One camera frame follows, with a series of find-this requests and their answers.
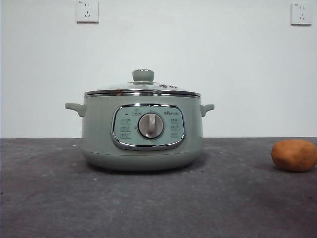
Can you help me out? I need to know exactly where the glass lid with green knob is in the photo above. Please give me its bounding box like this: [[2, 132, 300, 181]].
[[83, 69, 201, 97]]

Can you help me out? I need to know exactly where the brown potato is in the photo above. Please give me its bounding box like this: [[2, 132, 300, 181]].
[[271, 139, 317, 173]]

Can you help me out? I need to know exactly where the white wall socket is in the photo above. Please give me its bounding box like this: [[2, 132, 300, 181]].
[[75, 0, 100, 24], [290, 2, 313, 26]]

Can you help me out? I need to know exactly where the pale green electric pot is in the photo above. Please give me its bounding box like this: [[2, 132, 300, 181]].
[[64, 95, 215, 172]]

